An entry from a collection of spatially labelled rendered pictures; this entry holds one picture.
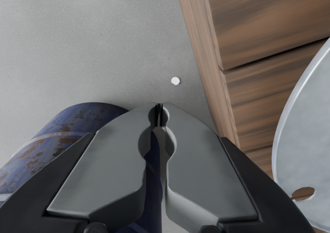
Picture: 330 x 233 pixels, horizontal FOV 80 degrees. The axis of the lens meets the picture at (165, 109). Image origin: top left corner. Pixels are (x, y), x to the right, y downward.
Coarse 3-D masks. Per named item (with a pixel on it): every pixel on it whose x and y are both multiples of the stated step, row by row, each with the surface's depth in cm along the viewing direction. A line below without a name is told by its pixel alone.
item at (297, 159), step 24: (312, 72) 12; (312, 96) 14; (288, 120) 15; (312, 120) 15; (288, 144) 16; (312, 144) 16; (288, 168) 17; (312, 168) 17; (288, 192) 19; (312, 216) 20
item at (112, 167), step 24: (120, 120) 10; (144, 120) 10; (96, 144) 8; (120, 144) 8; (144, 144) 10; (96, 168) 7; (120, 168) 7; (144, 168) 7; (72, 192) 6; (96, 192) 6; (120, 192) 6; (144, 192) 8; (72, 216) 6; (96, 216) 6; (120, 216) 7
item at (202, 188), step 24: (168, 120) 10; (192, 120) 10; (168, 144) 10; (192, 144) 9; (216, 144) 9; (168, 168) 7; (192, 168) 7; (216, 168) 7; (168, 192) 7; (192, 192) 6; (216, 192) 7; (240, 192) 7; (168, 216) 7; (192, 216) 6; (216, 216) 6; (240, 216) 6
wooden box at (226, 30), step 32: (192, 0) 22; (224, 0) 14; (256, 0) 14; (288, 0) 14; (320, 0) 14; (192, 32) 34; (224, 32) 15; (256, 32) 15; (288, 32) 15; (320, 32) 15; (224, 64) 16; (256, 64) 16; (288, 64) 16; (224, 96) 20; (256, 96) 18; (288, 96) 18; (224, 128) 30; (256, 128) 19; (256, 160) 22
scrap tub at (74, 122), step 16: (64, 112) 55; (80, 112) 52; (96, 112) 52; (112, 112) 54; (48, 128) 48; (64, 128) 45; (80, 128) 45; (96, 128) 46; (32, 144) 42; (48, 144) 40; (64, 144) 40; (16, 160) 38; (32, 160) 36; (48, 160) 35; (0, 176) 34; (16, 176) 33; (160, 176) 56; (0, 192) 30; (160, 192) 50; (144, 208) 37; (160, 208) 45; (144, 224) 35; (160, 224) 42
